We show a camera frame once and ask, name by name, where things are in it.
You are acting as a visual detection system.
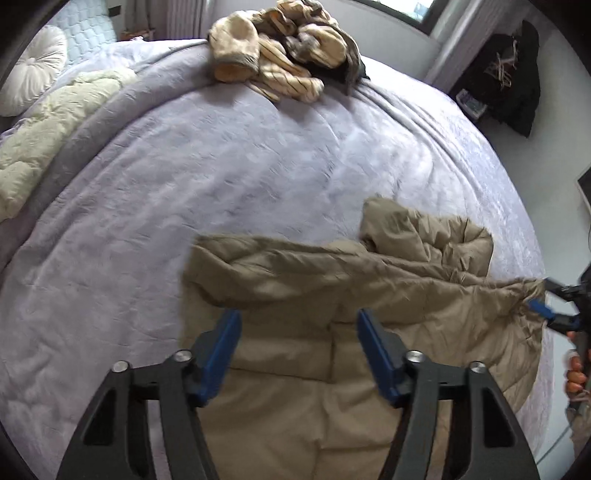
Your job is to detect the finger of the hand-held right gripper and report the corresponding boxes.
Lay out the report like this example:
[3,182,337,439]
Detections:
[544,277,588,298]
[529,299,581,334]

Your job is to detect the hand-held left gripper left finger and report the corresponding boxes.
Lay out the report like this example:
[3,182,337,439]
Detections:
[55,308,243,480]

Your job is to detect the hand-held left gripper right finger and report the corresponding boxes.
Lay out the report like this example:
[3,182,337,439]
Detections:
[357,308,541,480]

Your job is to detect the khaki puffer jacket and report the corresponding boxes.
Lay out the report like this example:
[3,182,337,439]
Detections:
[178,196,548,480]

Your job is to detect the dark clothes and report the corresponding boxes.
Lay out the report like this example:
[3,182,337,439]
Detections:
[318,28,371,88]

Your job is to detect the beige striped clothes pile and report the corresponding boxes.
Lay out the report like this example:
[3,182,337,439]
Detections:
[208,0,361,103]

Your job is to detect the person's right hand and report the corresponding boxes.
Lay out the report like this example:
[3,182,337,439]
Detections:
[565,330,591,403]

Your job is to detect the bed with lavender cover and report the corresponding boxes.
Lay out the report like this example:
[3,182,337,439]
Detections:
[0,39,555,467]

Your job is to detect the small printed box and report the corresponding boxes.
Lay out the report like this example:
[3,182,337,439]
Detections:
[455,89,488,116]

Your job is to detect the hanging black coats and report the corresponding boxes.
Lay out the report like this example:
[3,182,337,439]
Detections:
[462,19,541,139]

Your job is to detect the grey curtain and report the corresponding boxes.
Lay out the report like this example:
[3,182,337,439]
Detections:
[124,0,213,42]
[425,0,495,93]

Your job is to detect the pale green quilted blanket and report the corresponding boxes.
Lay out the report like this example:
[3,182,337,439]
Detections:
[0,69,139,222]

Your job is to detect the dark framed window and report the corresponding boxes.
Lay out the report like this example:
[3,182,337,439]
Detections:
[365,0,444,35]

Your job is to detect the round cream pillow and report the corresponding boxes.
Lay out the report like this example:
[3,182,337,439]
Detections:
[0,25,68,116]

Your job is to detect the quilted grey headboard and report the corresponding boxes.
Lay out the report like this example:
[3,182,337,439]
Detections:
[60,14,116,49]

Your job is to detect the wall mounted screen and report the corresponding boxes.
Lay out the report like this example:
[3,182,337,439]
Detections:
[576,166,591,217]

